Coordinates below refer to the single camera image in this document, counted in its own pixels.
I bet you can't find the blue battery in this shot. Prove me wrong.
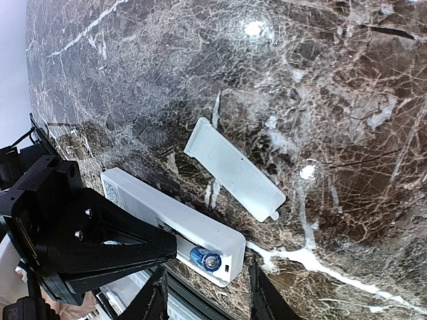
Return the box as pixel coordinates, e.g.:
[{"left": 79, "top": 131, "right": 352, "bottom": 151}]
[{"left": 189, "top": 247, "right": 222, "bottom": 273}]

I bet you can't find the white remote control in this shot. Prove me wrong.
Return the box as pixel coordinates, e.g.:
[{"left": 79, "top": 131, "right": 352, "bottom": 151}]
[{"left": 101, "top": 168, "right": 246, "bottom": 287}]

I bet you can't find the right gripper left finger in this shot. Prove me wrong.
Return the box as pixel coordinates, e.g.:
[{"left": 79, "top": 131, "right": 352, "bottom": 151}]
[{"left": 117, "top": 267, "right": 169, "bottom": 320}]

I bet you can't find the white battery cover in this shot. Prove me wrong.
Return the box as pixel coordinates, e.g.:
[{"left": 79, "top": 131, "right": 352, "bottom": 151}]
[{"left": 184, "top": 117, "right": 286, "bottom": 222}]

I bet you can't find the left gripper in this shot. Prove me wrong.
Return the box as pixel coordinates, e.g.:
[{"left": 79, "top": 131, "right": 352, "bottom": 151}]
[{"left": 1, "top": 125, "right": 177, "bottom": 305}]

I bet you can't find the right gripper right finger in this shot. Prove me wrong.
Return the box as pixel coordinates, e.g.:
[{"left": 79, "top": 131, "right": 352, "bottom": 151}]
[{"left": 250, "top": 257, "right": 301, "bottom": 320}]

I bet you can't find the black curved table rail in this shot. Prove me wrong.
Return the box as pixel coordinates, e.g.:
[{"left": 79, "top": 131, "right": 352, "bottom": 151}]
[{"left": 94, "top": 268, "right": 233, "bottom": 319}]

